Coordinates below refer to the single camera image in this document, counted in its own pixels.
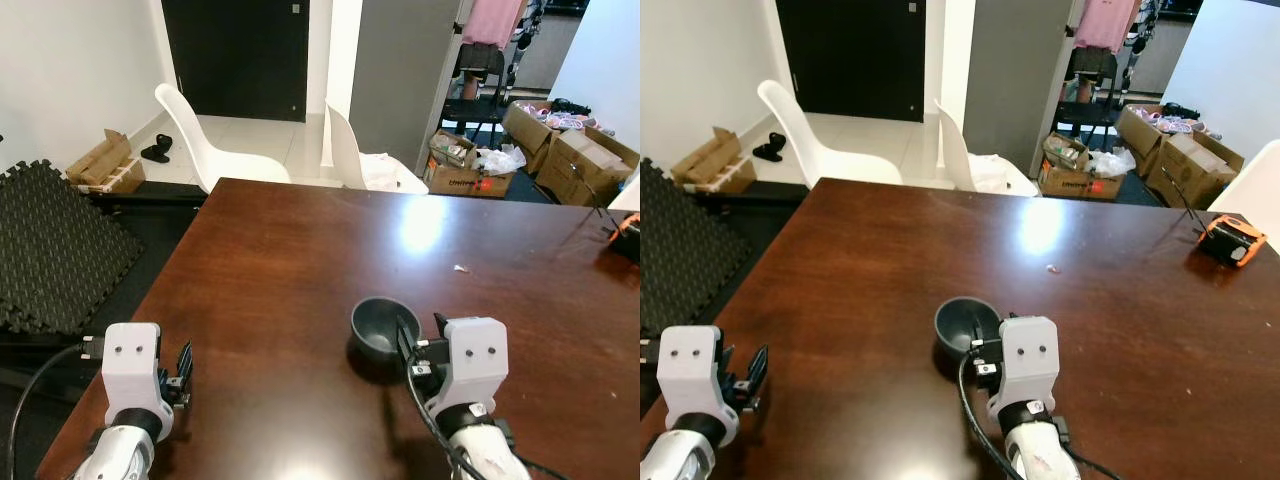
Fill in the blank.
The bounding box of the small open cardboard box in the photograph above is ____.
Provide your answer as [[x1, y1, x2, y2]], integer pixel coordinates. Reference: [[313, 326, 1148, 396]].
[[669, 126, 759, 195], [66, 129, 147, 195]]

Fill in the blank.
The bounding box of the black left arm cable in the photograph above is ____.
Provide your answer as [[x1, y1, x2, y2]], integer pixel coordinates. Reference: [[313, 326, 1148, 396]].
[[5, 338, 106, 480]]

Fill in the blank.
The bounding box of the large plain cardboard box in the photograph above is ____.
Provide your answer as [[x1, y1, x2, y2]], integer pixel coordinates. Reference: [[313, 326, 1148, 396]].
[[1144, 130, 1247, 210], [534, 127, 641, 209]]

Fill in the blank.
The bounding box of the pink garment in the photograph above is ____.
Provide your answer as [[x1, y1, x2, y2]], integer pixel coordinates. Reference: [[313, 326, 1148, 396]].
[[1074, 0, 1142, 54], [461, 0, 527, 50]]

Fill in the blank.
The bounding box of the black foam floor mat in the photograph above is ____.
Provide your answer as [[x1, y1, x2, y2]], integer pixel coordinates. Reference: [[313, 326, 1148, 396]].
[[0, 159, 147, 337], [640, 158, 753, 339]]

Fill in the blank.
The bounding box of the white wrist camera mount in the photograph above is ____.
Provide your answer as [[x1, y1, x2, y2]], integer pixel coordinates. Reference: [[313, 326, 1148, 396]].
[[100, 322, 167, 419], [424, 316, 510, 421], [985, 316, 1061, 421], [655, 325, 741, 429]]

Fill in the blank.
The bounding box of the white plastic chair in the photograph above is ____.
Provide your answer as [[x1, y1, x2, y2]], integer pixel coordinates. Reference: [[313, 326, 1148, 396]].
[[154, 84, 292, 194], [757, 80, 907, 189], [325, 100, 430, 195], [934, 98, 1042, 197]]

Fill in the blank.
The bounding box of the black clothes rack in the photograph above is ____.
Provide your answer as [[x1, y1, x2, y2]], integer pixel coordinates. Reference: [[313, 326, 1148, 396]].
[[438, 0, 548, 141], [1053, 0, 1161, 141]]

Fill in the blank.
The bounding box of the cardboard box with shoes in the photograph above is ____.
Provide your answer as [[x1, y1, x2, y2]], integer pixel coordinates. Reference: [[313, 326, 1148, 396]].
[[501, 99, 601, 173], [1114, 103, 1207, 166]]

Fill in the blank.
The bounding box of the black door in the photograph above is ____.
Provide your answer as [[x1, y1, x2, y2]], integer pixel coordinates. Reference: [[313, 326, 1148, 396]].
[[161, 0, 310, 123], [775, 0, 927, 124]]

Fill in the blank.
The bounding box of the printed cardboard box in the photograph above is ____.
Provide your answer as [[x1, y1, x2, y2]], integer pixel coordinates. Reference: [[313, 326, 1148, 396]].
[[1037, 130, 1128, 200], [424, 129, 517, 199]]

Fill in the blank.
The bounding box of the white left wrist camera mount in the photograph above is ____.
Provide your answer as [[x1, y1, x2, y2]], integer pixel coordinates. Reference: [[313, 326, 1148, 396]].
[[655, 325, 741, 429], [100, 322, 167, 419]]

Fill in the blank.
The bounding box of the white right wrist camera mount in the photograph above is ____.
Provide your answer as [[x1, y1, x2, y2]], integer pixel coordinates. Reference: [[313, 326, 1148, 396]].
[[424, 316, 510, 421], [985, 316, 1061, 421]]

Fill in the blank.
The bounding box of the dark grey bowl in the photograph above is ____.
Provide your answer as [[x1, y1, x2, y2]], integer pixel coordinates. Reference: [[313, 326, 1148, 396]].
[[351, 297, 423, 367], [935, 297, 1004, 361]]

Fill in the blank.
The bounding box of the orange black device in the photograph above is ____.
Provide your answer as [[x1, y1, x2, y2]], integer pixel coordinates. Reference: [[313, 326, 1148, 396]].
[[1196, 212, 1269, 268], [607, 212, 641, 265]]

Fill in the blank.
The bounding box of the white plastic bag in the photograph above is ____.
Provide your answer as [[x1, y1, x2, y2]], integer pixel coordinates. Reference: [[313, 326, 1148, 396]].
[[1088, 146, 1138, 179], [476, 144, 528, 178]]

